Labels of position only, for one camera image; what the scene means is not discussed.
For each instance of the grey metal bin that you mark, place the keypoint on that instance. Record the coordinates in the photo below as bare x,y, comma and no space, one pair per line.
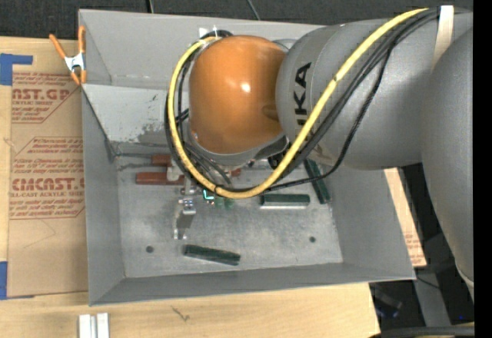
250,236

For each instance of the dark green flat block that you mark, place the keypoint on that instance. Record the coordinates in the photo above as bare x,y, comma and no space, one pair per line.
286,199
322,186
211,255

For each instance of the red-brown flat block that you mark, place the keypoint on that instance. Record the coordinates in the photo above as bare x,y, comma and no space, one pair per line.
153,177
160,160

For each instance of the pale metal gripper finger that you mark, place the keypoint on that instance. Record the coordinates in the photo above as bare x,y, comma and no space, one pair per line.
183,219

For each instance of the brown cardboard board red print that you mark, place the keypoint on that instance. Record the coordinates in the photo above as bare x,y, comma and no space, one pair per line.
42,236

